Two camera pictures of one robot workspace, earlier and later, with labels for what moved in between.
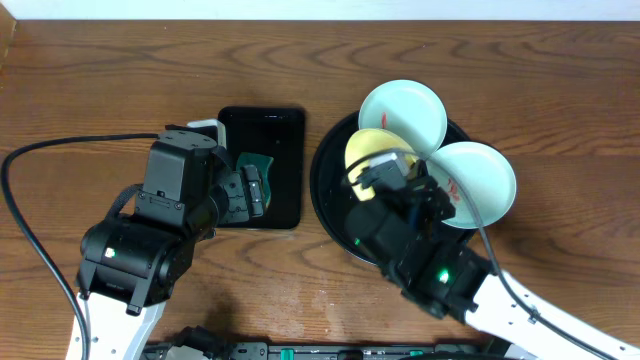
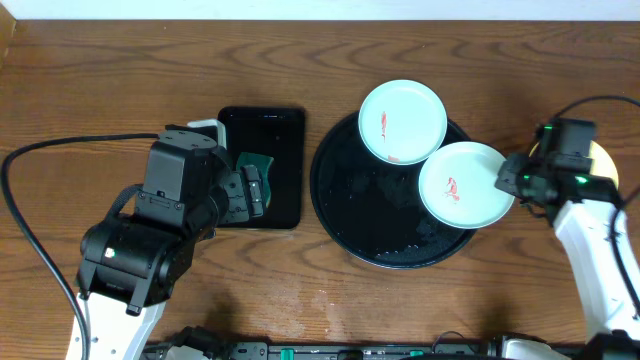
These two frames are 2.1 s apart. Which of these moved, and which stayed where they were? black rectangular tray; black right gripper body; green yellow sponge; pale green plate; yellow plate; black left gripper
Moved: black right gripper body; yellow plate
Stayed: black rectangular tray; green yellow sponge; pale green plate; black left gripper
